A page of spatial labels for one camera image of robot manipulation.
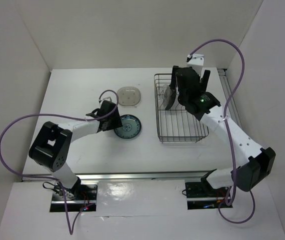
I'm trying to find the clear textured glass plate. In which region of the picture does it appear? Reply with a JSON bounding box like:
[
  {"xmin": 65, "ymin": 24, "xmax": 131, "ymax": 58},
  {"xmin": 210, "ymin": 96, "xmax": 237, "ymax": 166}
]
[{"xmin": 158, "ymin": 84, "xmax": 175, "ymax": 111}]

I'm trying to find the black round plate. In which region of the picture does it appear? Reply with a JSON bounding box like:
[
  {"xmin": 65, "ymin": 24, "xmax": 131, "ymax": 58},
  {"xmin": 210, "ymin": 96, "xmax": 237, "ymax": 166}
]
[{"xmin": 163, "ymin": 85, "xmax": 177, "ymax": 111}]

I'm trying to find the blue floral patterned plate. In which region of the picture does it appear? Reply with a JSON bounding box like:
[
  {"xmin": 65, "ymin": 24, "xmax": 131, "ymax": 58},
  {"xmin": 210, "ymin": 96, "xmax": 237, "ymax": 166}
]
[{"xmin": 114, "ymin": 114, "xmax": 142, "ymax": 140}]

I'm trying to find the smoky square glass plate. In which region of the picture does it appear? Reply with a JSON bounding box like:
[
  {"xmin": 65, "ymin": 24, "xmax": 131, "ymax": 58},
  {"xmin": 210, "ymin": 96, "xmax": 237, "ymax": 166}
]
[{"xmin": 117, "ymin": 86, "xmax": 141, "ymax": 107}]

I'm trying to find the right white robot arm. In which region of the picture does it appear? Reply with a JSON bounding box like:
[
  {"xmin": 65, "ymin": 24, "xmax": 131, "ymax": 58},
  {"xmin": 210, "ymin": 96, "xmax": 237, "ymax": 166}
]
[{"xmin": 172, "ymin": 66, "xmax": 276, "ymax": 196}]

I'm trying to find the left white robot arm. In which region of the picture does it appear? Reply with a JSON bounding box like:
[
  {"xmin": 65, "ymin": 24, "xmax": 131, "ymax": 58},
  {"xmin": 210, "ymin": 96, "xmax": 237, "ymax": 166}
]
[{"xmin": 28, "ymin": 100, "xmax": 122, "ymax": 200}]

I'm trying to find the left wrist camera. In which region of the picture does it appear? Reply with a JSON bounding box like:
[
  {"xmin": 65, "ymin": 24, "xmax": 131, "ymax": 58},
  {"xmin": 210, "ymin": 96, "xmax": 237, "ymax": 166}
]
[{"xmin": 98, "ymin": 95, "xmax": 114, "ymax": 103}]

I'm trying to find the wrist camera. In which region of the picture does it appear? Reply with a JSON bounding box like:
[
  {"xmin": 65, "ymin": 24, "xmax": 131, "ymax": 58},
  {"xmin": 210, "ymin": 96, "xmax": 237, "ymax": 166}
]
[
  {"xmin": 98, "ymin": 95, "xmax": 114, "ymax": 103},
  {"xmin": 186, "ymin": 53, "xmax": 205, "ymax": 76}
]

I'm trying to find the right side aluminium rail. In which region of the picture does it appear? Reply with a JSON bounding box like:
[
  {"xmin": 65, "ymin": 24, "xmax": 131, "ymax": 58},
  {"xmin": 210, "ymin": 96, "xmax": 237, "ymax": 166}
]
[{"xmin": 217, "ymin": 68, "xmax": 243, "ymax": 129}]

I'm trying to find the aluminium rail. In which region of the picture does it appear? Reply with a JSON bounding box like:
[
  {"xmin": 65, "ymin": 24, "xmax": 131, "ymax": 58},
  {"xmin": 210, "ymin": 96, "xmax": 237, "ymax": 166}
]
[
  {"xmin": 217, "ymin": 68, "xmax": 243, "ymax": 129},
  {"xmin": 21, "ymin": 171, "xmax": 216, "ymax": 183}
]

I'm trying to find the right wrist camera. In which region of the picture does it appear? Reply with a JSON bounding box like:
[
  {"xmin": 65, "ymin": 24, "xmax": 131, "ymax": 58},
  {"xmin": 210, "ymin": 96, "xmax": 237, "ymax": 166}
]
[{"xmin": 186, "ymin": 53, "xmax": 205, "ymax": 76}]

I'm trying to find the grey wire dish rack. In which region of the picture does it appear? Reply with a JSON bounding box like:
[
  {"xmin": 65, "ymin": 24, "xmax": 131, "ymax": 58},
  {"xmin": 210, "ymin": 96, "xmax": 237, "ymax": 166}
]
[{"xmin": 154, "ymin": 73, "xmax": 210, "ymax": 144}]

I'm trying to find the front aluminium rail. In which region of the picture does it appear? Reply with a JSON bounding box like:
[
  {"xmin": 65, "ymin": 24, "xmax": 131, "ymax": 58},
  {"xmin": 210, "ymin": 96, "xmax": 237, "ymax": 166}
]
[{"xmin": 21, "ymin": 171, "xmax": 216, "ymax": 183}]

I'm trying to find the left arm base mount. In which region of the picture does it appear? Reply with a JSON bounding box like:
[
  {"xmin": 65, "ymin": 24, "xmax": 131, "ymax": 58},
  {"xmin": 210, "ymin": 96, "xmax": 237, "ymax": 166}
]
[{"xmin": 42, "ymin": 181, "xmax": 98, "ymax": 213}]

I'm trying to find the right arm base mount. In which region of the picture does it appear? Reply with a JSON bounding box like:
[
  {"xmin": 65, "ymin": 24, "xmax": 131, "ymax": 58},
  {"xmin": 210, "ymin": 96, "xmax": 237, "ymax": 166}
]
[{"xmin": 181, "ymin": 182, "xmax": 233, "ymax": 210}]

